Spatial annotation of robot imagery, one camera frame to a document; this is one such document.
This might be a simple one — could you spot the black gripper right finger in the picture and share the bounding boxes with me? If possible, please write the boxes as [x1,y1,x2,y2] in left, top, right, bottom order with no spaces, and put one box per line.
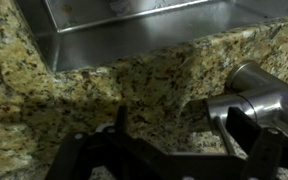
[225,106,262,155]

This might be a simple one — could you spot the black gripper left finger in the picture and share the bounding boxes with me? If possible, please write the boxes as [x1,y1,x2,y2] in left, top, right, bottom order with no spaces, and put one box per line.
[113,105,129,134]

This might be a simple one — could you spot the steel gooseneck tap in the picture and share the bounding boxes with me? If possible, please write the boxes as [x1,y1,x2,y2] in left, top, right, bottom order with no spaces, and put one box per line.
[206,60,288,156]

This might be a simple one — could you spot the stainless steel sink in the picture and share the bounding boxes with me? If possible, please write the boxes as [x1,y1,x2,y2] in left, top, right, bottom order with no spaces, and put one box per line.
[15,0,288,73]

